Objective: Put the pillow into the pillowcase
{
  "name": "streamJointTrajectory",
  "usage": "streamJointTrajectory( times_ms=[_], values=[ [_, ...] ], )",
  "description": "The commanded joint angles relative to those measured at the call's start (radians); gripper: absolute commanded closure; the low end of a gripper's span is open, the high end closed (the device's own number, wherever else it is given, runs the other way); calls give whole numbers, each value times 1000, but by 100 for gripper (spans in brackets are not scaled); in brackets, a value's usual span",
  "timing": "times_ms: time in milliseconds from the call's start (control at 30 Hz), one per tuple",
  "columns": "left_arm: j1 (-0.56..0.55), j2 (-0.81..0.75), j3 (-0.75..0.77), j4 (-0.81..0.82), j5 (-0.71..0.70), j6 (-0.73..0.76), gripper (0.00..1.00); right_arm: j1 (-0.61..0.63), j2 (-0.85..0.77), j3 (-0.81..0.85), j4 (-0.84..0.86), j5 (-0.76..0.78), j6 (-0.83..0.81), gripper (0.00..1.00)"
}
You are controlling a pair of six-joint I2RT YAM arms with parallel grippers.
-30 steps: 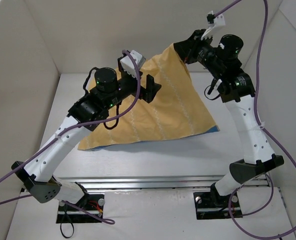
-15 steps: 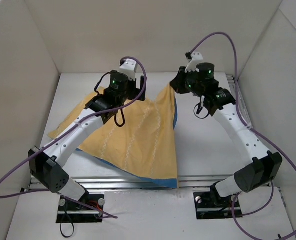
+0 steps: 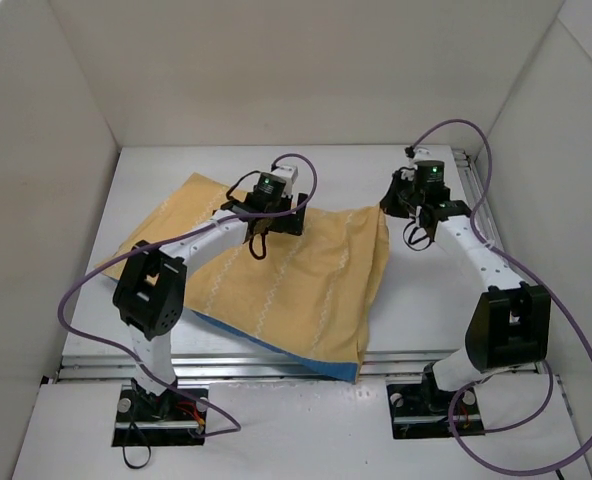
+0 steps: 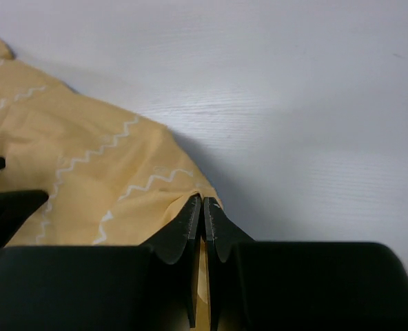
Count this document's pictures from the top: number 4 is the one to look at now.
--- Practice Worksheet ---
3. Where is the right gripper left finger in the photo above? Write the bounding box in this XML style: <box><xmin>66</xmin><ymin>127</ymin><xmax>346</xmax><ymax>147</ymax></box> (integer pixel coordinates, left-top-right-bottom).
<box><xmin>142</xmin><ymin>194</ymin><xmax>201</xmax><ymax>328</ymax></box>

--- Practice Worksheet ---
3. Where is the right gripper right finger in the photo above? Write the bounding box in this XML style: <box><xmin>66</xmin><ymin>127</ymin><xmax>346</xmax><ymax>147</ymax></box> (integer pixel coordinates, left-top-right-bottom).
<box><xmin>203</xmin><ymin>197</ymin><xmax>253</xmax><ymax>330</ymax></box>

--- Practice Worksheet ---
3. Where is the blue yellow cartoon pillowcase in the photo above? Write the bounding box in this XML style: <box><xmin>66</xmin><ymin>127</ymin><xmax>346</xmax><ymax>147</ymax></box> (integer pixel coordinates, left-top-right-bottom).
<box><xmin>0</xmin><ymin>27</ymin><xmax>225</xmax><ymax>331</ymax></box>

